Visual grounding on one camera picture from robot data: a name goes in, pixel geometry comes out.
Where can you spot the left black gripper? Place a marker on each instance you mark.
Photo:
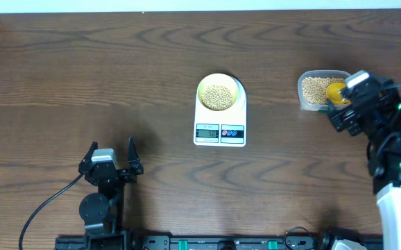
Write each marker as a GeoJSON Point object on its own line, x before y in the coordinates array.
{"type": "Point", "coordinates": [125, 174]}

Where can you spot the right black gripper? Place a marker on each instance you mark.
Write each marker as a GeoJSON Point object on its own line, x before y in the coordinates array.
{"type": "Point", "coordinates": [343, 118]}

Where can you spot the yellow plastic measuring scoop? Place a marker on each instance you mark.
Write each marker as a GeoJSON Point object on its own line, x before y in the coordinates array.
{"type": "Point", "coordinates": [333, 93]}

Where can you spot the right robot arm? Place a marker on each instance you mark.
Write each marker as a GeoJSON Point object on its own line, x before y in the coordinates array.
{"type": "Point", "coordinates": [384, 165]}

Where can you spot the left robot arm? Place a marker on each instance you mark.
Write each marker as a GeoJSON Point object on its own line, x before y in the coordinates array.
{"type": "Point", "coordinates": [102, 211]}

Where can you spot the white digital kitchen scale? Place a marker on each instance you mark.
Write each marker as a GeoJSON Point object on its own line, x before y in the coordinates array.
{"type": "Point", "coordinates": [222, 128]}

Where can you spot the soybeans in yellow bowl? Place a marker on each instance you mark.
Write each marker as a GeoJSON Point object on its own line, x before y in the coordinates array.
{"type": "Point", "coordinates": [217, 98]}

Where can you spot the pale yellow plastic bowl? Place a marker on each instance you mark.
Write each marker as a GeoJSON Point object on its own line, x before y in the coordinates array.
{"type": "Point", "coordinates": [218, 79]}

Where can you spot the clear plastic container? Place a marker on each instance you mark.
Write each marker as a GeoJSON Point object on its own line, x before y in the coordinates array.
{"type": "Point", "coordinates": [304, 105]}

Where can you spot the pile of soybeans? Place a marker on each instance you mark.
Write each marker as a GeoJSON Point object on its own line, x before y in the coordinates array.
{"type": "Point", "coordinates": [314, 88]}

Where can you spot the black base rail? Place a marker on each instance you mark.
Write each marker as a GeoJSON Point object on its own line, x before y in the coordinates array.
{"type": "Point", "coordinates": [333, 238]}

